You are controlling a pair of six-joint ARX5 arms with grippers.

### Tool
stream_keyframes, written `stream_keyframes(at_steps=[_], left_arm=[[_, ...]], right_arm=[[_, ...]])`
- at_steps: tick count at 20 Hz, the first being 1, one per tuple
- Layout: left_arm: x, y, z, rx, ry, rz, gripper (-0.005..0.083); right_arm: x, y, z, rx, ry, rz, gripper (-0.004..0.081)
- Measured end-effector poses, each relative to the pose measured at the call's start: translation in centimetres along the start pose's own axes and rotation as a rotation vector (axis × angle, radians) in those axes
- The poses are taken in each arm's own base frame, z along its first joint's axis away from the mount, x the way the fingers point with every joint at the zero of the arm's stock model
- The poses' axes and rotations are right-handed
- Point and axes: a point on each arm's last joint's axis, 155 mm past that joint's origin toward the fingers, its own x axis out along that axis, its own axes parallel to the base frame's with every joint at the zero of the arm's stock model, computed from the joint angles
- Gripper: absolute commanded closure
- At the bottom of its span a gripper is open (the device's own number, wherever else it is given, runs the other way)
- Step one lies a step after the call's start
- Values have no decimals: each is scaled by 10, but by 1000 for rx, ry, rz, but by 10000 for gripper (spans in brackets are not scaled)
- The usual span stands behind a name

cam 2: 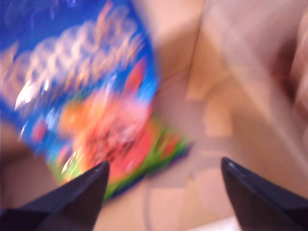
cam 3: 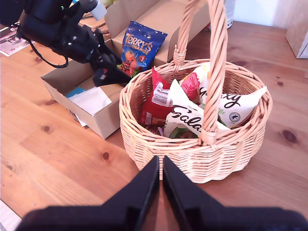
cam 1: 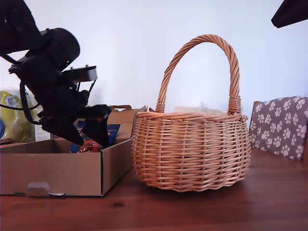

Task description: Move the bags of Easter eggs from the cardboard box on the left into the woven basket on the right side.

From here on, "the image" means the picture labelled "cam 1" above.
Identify woven wicker basket with handle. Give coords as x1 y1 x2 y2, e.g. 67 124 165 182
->
131 34 251 193

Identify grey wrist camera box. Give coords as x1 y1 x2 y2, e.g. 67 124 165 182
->
61 64 98 83

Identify paw print fabric cover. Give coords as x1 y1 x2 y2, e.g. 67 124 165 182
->
248 95 308 161

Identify brown cardboard box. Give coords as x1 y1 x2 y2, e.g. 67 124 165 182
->
0 104 148 197

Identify blue Terry's bag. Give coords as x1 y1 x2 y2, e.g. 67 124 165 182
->
69 120 121 154

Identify black looped cable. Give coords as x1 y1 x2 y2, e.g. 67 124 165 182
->
19 80 34 122

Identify thin black cable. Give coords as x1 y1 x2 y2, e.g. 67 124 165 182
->
0 103 42 111

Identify white carton with text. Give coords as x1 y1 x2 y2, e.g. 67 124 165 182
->
35 124 52 142

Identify yellow-green plastic bag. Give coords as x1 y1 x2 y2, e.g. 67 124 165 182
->
0 89 40 142

